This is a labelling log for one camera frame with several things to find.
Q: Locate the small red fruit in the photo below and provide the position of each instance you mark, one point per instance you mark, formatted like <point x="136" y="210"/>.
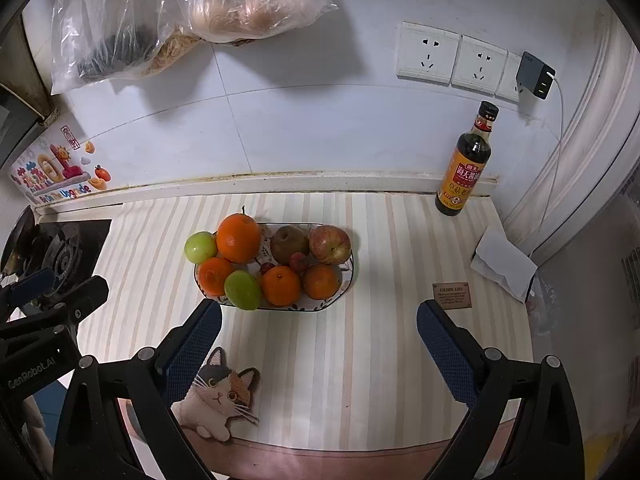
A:
<point x="267" y="268"/>
<point x="299" y="261"/>

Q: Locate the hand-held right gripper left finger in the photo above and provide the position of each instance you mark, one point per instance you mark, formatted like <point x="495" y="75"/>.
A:
<point x="192" y="355"/>

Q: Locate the white folded paper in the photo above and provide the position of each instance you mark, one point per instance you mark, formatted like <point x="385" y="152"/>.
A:
<point x="502" y="262"/>

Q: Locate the large orange with stem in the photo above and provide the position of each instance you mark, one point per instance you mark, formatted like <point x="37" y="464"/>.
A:
<point x="239" y="237"/>

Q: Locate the green apple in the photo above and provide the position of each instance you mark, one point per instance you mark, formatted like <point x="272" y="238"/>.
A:
<point x="242" y="290"/>
<point x="201" y="246"/>

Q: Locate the red-yellow streaked apple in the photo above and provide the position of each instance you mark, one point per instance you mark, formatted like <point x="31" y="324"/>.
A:
<point x="330" y="244"/>

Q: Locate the dark plug-in charger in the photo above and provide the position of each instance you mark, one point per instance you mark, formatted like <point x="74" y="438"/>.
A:
<point x="535" y="75"/>

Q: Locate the dark red-green apple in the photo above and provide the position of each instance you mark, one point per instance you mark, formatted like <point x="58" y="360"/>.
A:
<point x="289" y="244"/>

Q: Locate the striped table mat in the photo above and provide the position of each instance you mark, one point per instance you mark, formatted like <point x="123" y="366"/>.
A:
<point x="350" y="360"/>

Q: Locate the oval floral print plate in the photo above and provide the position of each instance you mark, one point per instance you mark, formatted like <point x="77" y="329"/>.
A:
<point x="345" y="278"/>

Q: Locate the clear plastic bag dark contents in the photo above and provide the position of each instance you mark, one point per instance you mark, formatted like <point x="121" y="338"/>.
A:
<point x="110" y="35"/>

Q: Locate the colourful wall sticker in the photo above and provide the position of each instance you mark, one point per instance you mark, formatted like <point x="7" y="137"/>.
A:
<point x="55" y="170"/>

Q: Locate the white wall socket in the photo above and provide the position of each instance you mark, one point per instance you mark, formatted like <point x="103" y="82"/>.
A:
<point x="480" y="67"/>
<point x="427" y="52"/>
<point x="506" y="85"/>

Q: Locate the clear plastic bag pale contents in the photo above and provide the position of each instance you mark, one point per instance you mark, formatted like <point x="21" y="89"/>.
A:
<point x="250" y="5"/>

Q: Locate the black gas stove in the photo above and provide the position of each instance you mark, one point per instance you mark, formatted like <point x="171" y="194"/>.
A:
<point x="65" y="250"/>

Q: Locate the black pan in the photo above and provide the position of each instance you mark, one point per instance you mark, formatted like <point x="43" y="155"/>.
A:
<point x="17" y="237"/>

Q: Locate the grey range hood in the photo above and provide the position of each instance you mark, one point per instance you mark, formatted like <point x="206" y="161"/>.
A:
<point x="15" y="115"/>

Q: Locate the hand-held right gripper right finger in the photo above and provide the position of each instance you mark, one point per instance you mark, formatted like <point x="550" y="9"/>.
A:
<point x="445" y="355"/>

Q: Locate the small brown label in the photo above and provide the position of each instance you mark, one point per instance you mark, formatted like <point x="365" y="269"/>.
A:
<point x="452" y="295"/>

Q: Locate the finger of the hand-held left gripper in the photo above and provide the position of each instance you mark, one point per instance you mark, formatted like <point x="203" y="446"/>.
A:
<point x="32" y="280"/>
<point x="75" y="302"/>

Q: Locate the dark sauce bottle yellow label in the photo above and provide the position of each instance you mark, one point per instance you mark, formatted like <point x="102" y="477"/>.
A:
<point x="462" y="170"/>

